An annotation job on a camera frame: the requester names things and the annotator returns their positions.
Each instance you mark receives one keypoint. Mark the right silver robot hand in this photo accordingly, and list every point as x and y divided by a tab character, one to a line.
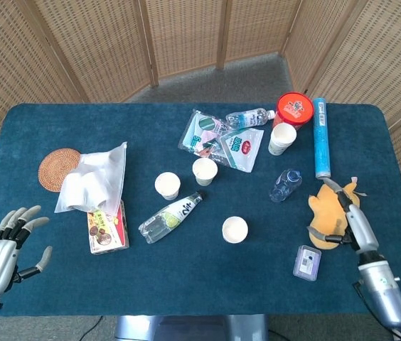
362	231

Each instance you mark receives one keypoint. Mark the small clear plastic bottle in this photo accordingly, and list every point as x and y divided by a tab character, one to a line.
285	186

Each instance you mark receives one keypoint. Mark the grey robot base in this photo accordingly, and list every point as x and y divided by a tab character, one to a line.
190	328

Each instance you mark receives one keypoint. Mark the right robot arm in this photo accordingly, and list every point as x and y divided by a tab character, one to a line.
385	291

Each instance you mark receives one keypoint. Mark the paper cup blue flower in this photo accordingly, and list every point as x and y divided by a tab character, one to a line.
234	229

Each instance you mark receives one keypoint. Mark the water bottle blue label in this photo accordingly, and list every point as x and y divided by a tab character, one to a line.
248	119

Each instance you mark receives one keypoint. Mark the paper cup fern print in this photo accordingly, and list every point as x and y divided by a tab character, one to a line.
204	170

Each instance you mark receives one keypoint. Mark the lime soda bottle black cap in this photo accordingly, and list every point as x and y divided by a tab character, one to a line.
172	216

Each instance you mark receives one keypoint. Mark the paper cup grey lettering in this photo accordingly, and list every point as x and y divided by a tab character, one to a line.
167	185

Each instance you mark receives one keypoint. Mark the orange plush toy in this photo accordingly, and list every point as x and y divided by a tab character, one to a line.
328	213

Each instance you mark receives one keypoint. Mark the small purple plastic box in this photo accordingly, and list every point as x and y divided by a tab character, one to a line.
307	263

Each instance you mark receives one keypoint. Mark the blue cylindrical tube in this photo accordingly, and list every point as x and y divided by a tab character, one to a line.
321	142

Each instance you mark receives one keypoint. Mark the round woven rattan coaster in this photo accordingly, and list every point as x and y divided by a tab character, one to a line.
53	170

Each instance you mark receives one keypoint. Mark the chocolate cookie box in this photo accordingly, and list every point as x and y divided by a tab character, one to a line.
106	234

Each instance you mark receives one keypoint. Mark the stacked white paper cups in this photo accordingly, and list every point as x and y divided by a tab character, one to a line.
281	136

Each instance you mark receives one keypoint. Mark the white plastic bag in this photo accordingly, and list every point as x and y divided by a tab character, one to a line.
90	177

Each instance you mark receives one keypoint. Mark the red lidded snack canister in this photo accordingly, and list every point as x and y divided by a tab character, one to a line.
294	108

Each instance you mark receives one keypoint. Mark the white green salt pouch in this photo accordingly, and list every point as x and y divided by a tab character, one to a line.
239	149

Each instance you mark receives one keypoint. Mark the blue table cloth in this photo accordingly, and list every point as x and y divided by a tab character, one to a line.
193	277

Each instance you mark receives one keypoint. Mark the woven bamboo folding screen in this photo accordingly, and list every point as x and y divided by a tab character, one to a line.
186	35

